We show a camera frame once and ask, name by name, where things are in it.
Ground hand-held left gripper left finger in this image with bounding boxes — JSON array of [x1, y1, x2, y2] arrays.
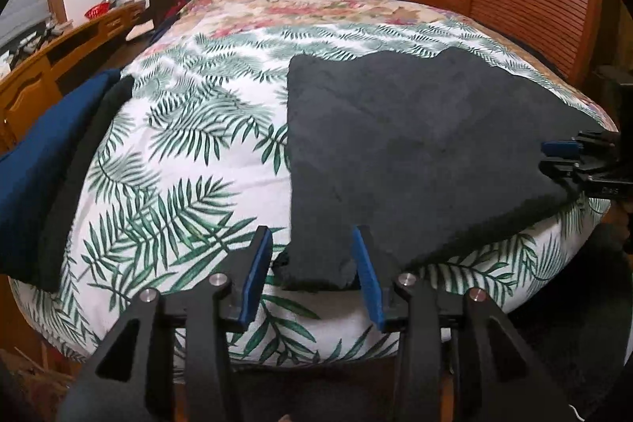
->
[[57, 227, 274, 422]]

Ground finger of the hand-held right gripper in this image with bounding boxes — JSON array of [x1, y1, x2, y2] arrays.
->
[[540, 131, 619, 158], [538, 159, 594, 186]]

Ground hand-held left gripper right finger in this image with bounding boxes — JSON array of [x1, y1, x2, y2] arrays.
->
[[350, 225, 569, 422]]

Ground black jacket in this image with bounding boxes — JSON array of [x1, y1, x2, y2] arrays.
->
[[272, 46, 619, 292]]

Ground bed with leaf-print cover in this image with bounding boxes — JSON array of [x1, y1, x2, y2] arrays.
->
[[10, 19, 619, 368]]

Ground folded blue cloth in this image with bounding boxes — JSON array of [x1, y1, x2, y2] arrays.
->
[[0, 68, 122, 277]]

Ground floral blanket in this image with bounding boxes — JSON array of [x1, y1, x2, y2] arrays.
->
[[148, 0, 495, 44]]

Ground wooden desk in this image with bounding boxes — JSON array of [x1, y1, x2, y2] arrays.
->
[[0, 0, 146, 156]]

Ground grey window blinds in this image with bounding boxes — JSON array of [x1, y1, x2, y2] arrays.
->
[[0, 0, 53, 52]]

